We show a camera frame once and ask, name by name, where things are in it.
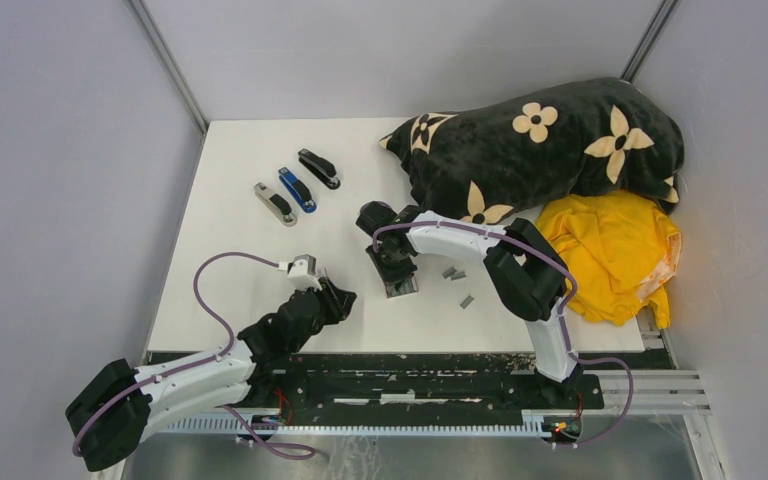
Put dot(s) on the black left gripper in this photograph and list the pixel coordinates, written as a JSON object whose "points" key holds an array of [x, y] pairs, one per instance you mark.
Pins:
{"points": [[338, 303]]}

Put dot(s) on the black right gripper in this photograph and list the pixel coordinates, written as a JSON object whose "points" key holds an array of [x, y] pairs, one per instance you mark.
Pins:
{"points": [[388, 274]]}

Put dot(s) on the yellow crumpled cloth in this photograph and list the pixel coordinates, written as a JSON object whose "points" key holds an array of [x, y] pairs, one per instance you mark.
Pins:
{"points": [[620, 248]]}

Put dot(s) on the staple box with staples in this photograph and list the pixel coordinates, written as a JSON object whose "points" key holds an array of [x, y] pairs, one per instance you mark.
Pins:
{"points": [[402, 287]]}

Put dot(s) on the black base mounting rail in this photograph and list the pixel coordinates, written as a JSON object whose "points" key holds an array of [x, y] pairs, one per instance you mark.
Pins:
{"points": [[462, 391]]}

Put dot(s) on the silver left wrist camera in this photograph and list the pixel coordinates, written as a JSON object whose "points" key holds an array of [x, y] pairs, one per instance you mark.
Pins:
{"points": [[302, 273]]}

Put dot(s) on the black stapler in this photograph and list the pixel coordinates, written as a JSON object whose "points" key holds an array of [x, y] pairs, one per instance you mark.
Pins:
{"points": [[321, 168]]}

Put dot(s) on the blue stapler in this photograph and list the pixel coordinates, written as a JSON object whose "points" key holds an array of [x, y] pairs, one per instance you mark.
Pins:
{"points": [[298, 190]]}

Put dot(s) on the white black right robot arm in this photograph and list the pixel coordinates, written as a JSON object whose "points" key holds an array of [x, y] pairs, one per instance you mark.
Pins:
{"points": [[529, 277]]}

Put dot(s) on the black floral plush pillow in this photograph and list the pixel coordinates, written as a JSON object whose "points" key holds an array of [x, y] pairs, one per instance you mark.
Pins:
{"points": [[588, 138]]}

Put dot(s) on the beige stapler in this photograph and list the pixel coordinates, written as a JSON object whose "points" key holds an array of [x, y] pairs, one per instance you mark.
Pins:
{"points": [[276, 204]]}

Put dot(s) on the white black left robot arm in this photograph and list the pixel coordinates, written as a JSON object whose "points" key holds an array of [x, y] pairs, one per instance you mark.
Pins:
{"points": [[123, 406]]}

